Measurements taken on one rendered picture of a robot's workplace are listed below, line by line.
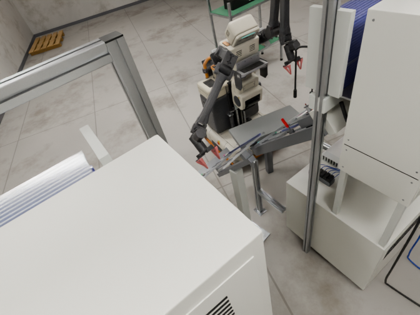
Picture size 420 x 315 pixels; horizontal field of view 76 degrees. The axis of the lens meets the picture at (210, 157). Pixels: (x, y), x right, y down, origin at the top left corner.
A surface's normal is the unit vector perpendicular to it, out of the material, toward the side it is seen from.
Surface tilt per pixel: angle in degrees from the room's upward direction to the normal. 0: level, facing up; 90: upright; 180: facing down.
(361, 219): 0
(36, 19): 90
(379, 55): 90
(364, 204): 0
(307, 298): 0
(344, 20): 90
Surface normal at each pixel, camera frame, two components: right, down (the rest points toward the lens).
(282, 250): -0.20, -0.70
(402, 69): -0.79, 0.53
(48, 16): 0.34, 0.61
